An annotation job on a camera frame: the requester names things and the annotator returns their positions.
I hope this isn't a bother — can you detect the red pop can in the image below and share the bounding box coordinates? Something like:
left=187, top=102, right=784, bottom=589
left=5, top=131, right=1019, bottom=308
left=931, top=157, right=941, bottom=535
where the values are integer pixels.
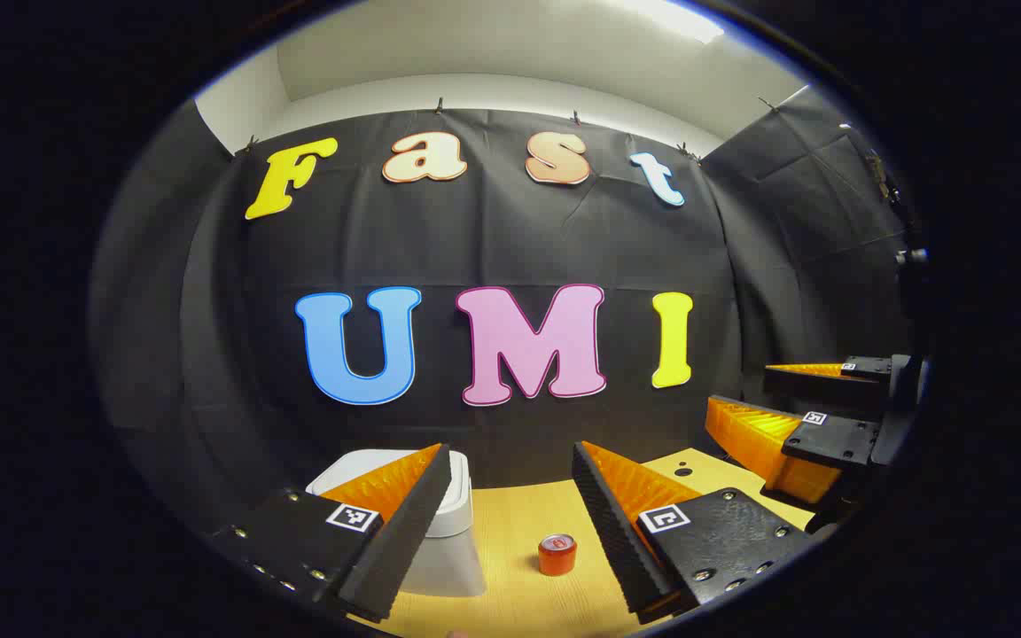
left=537, top=533, right=580, bottom=577

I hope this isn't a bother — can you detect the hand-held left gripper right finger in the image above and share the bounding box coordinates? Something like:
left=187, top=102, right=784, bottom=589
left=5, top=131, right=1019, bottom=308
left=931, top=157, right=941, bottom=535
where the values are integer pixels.
left=571, top=440, right=817, bottom=626

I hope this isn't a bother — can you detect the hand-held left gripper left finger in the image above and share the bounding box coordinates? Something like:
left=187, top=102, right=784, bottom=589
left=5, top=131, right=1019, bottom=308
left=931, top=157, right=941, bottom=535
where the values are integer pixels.
left=209, top=443, right=454, bottom=624

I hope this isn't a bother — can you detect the white desktop garbage bin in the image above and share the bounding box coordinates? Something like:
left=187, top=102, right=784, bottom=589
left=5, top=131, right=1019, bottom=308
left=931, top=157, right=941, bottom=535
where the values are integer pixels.
left=305, top=447, right=487, bottom=597

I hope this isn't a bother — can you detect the wooden desktop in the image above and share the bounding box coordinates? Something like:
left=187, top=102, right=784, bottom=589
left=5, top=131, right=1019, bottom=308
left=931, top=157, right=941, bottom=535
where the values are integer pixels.
left=355, top=447, right=817, bottom=638

